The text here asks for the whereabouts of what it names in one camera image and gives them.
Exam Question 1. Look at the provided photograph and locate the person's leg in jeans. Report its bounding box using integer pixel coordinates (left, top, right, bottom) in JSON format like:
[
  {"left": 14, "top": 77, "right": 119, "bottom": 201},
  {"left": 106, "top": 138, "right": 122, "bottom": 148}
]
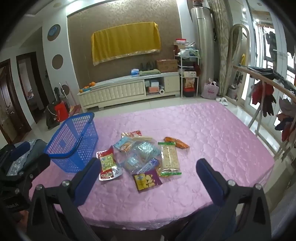
[{"left": 181, "top": 206, "right": 212, "bottom": 241}]

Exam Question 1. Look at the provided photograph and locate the dark wooden door frame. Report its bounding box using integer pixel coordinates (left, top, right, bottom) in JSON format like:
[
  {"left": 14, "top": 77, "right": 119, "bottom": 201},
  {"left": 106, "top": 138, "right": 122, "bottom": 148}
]
[{"left": 16, "top": 52, "right": 49, "bottom": 123}]

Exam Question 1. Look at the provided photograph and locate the cardboard box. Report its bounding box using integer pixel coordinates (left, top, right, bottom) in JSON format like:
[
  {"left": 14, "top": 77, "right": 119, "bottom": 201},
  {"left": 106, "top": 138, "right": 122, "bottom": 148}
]
[{"left": 156, "top": 60, "right": 178, "bottom": 73}]

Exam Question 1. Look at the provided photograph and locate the yellow cloth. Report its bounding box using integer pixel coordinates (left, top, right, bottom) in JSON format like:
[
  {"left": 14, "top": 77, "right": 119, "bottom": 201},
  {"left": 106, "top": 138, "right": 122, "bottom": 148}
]
[{"left": 92, "top": 22, "right": 162, "bottom": 66}]

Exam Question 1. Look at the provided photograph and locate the blue striped snack packet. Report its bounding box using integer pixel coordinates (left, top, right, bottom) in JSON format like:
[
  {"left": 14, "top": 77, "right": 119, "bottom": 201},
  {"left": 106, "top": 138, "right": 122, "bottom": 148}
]
[{"left": 136, "top": 158, "right": 160, "bottom": 175}]

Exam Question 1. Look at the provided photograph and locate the white television cabinet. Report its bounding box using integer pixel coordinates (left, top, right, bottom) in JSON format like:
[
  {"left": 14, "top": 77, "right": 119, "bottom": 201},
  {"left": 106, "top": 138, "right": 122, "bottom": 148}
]
[{"left": 77, "top": 71, "right": 181, "bottom": 110}]

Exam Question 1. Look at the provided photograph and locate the folded green cloth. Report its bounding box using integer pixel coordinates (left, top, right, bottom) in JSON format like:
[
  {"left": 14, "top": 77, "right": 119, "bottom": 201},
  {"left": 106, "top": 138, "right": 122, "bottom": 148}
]
[{"left": 139, "top": 69, "right": 160, "bottom": 76}]

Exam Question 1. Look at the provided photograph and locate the red garment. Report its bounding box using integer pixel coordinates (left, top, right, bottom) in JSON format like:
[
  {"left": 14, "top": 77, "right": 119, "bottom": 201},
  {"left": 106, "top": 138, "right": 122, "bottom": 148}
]
[{"left": 251, "top": 81, "right": 277, "bottom": 117}]

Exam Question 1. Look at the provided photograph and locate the long cracker packet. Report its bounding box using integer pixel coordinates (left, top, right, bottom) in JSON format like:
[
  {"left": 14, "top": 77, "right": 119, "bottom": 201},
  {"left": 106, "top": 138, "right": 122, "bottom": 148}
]
[{"left": 158, "top": 141, "right": 182, "bottom": 178}]

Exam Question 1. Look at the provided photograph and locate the round brown wall disc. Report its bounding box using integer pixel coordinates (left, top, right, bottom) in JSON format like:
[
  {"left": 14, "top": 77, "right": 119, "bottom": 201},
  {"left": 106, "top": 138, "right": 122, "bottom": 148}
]
[{"left": 52, "top": 54, "right": 64, "bottom": 70}]

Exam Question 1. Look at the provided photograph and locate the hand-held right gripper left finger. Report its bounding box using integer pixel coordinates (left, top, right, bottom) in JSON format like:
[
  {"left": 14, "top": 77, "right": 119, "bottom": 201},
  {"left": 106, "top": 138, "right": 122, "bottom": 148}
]
[{"left": 27, "top": 157, "right": 102, "bottom": 241}]

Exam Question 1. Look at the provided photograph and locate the small red snack packet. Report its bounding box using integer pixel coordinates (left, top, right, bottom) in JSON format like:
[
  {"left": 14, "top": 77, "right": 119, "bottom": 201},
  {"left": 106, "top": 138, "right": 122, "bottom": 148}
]
[{"left": 121, "top": 130, "right": 142, "bottom": 139}]

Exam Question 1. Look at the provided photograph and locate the wooden drying rack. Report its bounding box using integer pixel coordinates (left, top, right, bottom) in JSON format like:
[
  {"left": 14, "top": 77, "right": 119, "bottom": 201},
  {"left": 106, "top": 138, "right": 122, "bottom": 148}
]
[{"left": 232, "top": 65, "right": 296, "bottom": 163}]

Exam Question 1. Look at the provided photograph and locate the clear bag of blue candies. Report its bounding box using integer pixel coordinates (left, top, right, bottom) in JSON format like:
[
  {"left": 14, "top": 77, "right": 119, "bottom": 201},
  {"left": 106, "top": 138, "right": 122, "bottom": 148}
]
[{"left": 133, "top": 141, "right": 161, "bottom": 160}]

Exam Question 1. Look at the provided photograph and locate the row of black objects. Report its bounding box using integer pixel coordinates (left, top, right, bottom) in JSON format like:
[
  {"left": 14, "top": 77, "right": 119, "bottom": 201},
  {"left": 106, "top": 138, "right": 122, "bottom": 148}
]
[{"left": 140, "top": 61, "right": 156, "bottom": 71}]

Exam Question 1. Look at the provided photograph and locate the dark wooden door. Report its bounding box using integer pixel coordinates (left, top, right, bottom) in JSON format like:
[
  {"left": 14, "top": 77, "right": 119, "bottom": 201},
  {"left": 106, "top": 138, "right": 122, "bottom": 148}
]
[{"left": 0, "top": 59, "right": 30, "bottom": 144}]

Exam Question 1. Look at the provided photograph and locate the tall silver air conditioner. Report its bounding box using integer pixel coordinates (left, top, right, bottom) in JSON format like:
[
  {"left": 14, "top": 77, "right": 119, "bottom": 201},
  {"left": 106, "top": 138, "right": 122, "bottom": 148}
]
[{"left": 191, "top": 6, "right": 216, "bottom": 93}]

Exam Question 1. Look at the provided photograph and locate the white metal rack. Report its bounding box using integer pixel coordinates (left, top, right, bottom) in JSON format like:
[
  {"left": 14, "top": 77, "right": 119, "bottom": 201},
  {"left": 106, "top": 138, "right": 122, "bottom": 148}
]
[{"left": 180, "top": 49, "right": 200, "bottom": 98}]

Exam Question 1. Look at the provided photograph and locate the orange snack packet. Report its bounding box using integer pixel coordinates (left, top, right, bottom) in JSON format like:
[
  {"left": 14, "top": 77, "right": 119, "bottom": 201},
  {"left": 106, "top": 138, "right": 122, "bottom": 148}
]
[{"left": 163, "top": 136, "right": 190, "bottom": 149}]

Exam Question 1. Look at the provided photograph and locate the arched floor mirror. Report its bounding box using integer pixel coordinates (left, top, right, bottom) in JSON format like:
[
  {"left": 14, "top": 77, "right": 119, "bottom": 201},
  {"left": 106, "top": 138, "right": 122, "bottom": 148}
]
[{"left": 225, "top": 24, "right": 251, "bottom": 100}]

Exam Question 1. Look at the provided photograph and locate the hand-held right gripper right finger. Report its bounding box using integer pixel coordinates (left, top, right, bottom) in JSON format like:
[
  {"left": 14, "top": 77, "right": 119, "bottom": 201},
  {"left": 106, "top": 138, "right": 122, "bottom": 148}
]
[{"left": 196, "top": 158, "right": 272, "bottom": 241}]

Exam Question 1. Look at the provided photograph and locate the blue plastic basket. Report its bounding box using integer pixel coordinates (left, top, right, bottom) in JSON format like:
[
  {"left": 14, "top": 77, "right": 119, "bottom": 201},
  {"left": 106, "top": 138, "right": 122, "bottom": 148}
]
[{"left": 43, "top": 112, "right": 99, "bottom": 174}]

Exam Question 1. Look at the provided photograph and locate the black bag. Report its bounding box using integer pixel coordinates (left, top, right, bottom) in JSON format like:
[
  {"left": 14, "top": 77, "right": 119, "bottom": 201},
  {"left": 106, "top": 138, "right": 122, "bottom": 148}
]
[{"left": 45, "top": 104, "right": 61, "bottom": 130}]

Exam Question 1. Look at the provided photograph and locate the pink bag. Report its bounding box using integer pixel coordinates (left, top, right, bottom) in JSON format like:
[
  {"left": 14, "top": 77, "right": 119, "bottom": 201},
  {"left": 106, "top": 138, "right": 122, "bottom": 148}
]
[{"left": 201, "top": 78, "right": 220, "bottom": 100}]

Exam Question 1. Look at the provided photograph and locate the blue round wall plate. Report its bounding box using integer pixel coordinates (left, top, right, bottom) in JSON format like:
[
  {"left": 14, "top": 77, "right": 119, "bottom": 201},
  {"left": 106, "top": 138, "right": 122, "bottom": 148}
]
[{"left": 48, "top": 25, "right": 60, "bottom": 37}]

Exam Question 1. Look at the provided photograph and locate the red printed bag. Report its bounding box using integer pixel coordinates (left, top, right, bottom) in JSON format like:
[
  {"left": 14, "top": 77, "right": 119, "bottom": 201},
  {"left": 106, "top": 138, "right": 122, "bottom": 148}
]
[{"left": 184, "top": 78, "right": 196, "bottom": 93}]

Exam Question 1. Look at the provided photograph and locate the red yellow snack packet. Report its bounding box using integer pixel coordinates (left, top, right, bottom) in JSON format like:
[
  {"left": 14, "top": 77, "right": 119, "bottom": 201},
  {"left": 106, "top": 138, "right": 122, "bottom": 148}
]
[{"left": 96, "top": 146, "right": 122, "bottom": 181}]

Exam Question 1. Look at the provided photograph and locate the pink broom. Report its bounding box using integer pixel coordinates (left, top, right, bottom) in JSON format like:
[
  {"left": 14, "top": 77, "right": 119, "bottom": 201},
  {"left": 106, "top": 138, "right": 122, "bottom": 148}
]
[{"left": 66, "top": 81, "right": 81, "bottom": 115}]

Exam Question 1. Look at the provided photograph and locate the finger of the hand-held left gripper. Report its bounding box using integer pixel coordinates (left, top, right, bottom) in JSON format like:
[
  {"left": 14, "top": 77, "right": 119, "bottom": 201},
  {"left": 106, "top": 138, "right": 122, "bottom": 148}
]
[
  {"left": 0, "top": 141, "right": 31, "bottom": 167},
  {"left": 6, "top": 154, "right": 51, "bottom": 186}
]

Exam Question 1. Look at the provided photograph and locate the light blue cake packet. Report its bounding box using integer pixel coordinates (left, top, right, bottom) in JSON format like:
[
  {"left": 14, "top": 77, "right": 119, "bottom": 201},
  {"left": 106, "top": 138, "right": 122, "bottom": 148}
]
[{"left": 113, "top": 136, "right": 135, "bottom": 153}]

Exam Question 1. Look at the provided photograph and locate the patterned beige curtain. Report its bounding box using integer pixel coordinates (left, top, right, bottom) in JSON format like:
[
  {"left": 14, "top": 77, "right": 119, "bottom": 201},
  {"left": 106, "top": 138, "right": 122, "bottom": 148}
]
[{"left": 208, "top": 0, "right": 234, "bottom": 96}]

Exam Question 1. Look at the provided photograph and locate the pink quilted cover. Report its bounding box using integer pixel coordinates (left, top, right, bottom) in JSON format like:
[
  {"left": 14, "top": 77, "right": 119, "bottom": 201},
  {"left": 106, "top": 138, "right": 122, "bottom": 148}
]
[{"left": 29, "top": 101, "right": 275, "bottom": 231}]

